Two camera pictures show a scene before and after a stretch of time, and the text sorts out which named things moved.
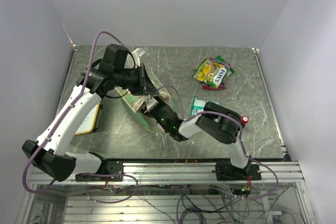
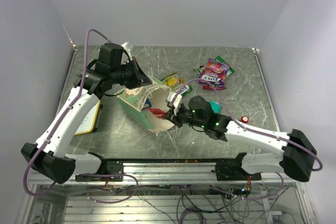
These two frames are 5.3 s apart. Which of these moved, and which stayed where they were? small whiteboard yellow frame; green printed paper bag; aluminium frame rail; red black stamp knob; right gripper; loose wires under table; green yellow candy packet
Moved: green printed paper bag; right gripper
Stayed: red black stamp knob; loose wires under table; aluminium frame rail; small whiteboard yellow frame; green yellow candy packet
